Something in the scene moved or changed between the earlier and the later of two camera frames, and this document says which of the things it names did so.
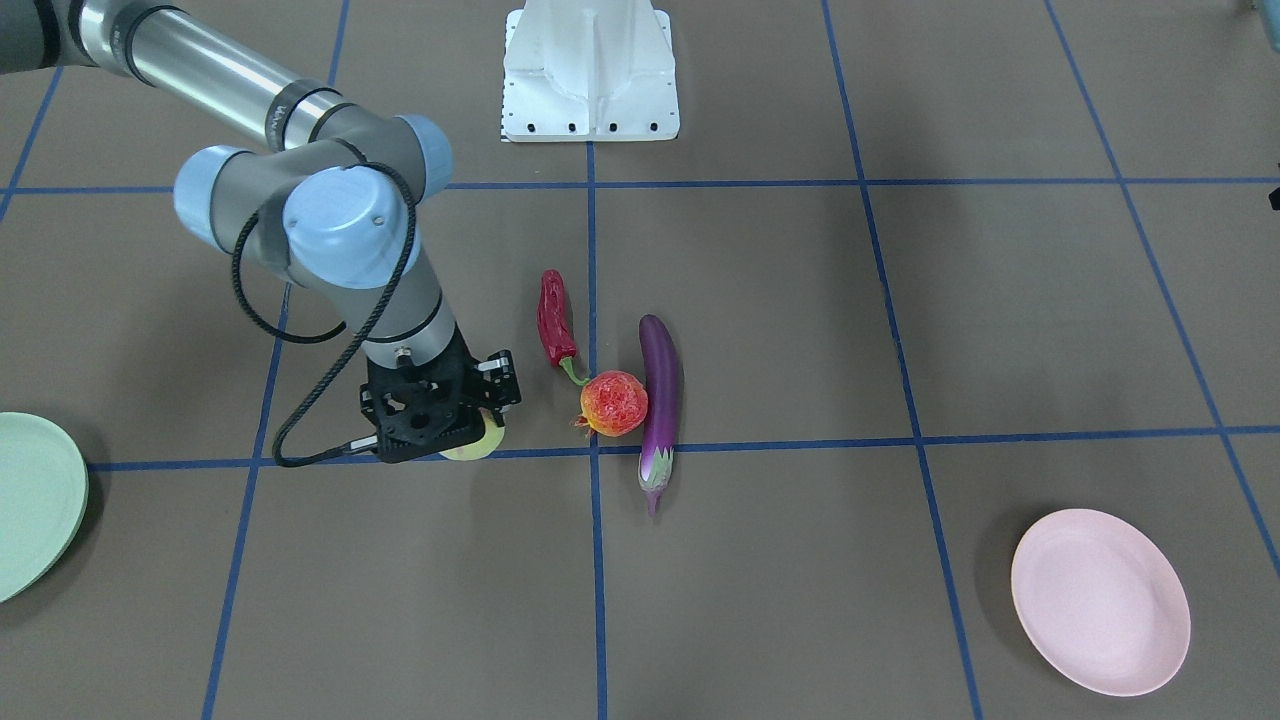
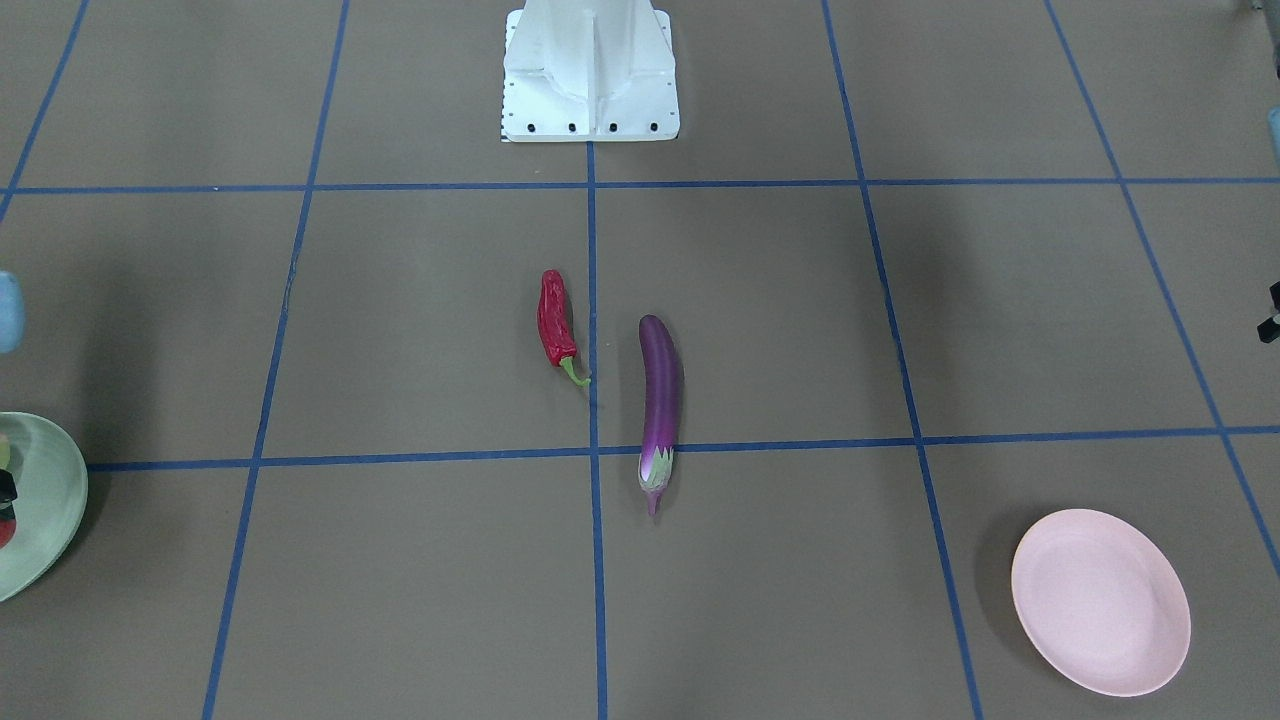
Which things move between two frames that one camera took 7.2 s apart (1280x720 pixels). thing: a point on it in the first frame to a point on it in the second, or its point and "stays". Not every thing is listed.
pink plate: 1100,602 stays
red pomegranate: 613,403 to 7,531
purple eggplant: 662,405 stays
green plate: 44,493 stays
